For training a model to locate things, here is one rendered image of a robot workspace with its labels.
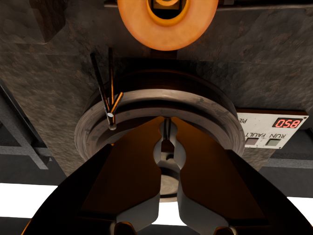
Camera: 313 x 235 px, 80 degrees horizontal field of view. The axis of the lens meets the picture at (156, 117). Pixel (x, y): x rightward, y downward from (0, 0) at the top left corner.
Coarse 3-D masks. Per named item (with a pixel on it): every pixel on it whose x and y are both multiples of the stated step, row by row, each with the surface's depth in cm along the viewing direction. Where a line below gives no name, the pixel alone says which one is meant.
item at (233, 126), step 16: (128, 80) 43; (144, 80) 42; (160, 80) 41; (176, 80) 42; (128, 96) 39; (144, 96) 39; (160, 96) 39; (176, 96) 39; (192, 96) 39; (208, 96) 40; (96, 112) 43; (208, 112) 42; (224, 112) 42; (80, 128) 47; (240, 128) 45; (80, 144) 52; (240, 144) 49
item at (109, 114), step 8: (112, 56) 41; (96, 64) 41; (112, 64) 40; (96, 72) 40; (112, 72) 38; (112, 80) 37; (112, 88) 36; (104, 96) 36; (112, 96) 35; (120, 96) 33; (104, 104) 35; (112, 104) 32; (112, 112) 31; (112, 120) 33; (112, 128) 32
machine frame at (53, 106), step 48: (96, 0) 36; (240, 0) 35; (288, 0) 34; (0, 48) 43; (48, 48) 43; (96, 48) 42; (144, 48) 42; (192, 48) 41; (240, 48) 41; (288, 48) 41; (48, 96) 60; (240, 96) 57; (288, 96) 57; (48, 144) 79
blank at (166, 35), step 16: (128, 0) 29; (144, 0) 29; (192, 0) 29; (208, 0) 29; (128, 16) 31; (144, 16) 30; (176, 16) 33; (192, 16) 30; (208, 16) 30; (144, 32) 32; (160, 32) 32; (176, 32) 32; (192, 32) 32; (160, 48) 34; (176, 48) 34
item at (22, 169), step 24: (288, 144) 872; (312, 144) 876; (0, 168) 751; (24, 168) 753; (48, 168) 756; (264, 168) 781; (288, 168) 784; (288, 192) 713; (312, 192) 715; (0, 216) 630
